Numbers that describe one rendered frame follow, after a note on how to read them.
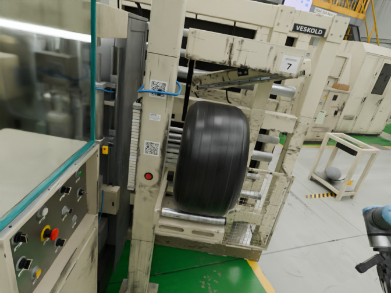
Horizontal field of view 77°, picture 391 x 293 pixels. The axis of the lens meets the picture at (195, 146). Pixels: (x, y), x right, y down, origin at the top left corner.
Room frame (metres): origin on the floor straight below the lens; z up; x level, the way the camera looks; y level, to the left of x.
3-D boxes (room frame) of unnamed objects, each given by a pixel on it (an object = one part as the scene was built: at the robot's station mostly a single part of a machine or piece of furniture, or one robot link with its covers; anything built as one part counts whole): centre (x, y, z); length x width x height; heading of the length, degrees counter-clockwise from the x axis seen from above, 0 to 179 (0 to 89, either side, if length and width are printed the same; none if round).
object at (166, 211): (1.04, -0.05, 0.90); 0.35 x 0.05 x 0.05; 92
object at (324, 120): (5.60, -2.52, 0.62); 0.91 x 0.58 x 1.25; 114
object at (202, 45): (1.48, -0.16, 1.71); 0.61 x 0.25 x 0.15; 92
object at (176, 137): (1.55, 0.19, 1.05); 0.20 x 0.15 x 0.30; 92
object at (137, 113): (1.12, 0.29, 1.19); 0.05 x 0.04 x 0.48; 2
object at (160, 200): (1.17, 0.13, 0.90); 0.40 x 0.03 x 0.10; 2
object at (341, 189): (3.38, -2.14, 0.40); 0.60 x 0.35 x 0.80; 24
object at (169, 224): (1.04, -0.05, 0.84); 0.36 x 0.09 x 0.06; 92
